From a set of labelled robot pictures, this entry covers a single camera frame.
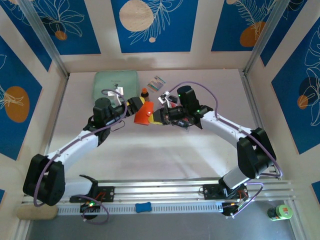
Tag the aluminium frame post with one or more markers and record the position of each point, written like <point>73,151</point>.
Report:
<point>43,35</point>
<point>266,35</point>

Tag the orange felt card holder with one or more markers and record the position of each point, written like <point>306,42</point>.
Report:
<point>143,115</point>

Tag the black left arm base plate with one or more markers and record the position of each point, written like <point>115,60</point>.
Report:
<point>107,193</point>

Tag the mint green zip pouch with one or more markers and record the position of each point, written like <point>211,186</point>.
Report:
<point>107,80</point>

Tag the blue white sachet packet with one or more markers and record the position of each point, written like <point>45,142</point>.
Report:
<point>156,83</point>

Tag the brown bottle orange cap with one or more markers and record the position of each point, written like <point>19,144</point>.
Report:
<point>144,91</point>

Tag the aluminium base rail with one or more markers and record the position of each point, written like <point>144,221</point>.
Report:
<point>160,188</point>

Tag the black electronics module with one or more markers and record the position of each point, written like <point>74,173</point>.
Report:
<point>88,206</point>
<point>228,208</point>

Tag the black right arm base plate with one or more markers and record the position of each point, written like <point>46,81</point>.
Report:
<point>211,191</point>

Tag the beige foam block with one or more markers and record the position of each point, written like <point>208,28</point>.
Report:
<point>37,212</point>

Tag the blue bone-shaped object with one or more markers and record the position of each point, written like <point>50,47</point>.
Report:
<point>143,208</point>

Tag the aluminium table side rail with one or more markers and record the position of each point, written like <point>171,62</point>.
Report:
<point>59,105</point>
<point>255,112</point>

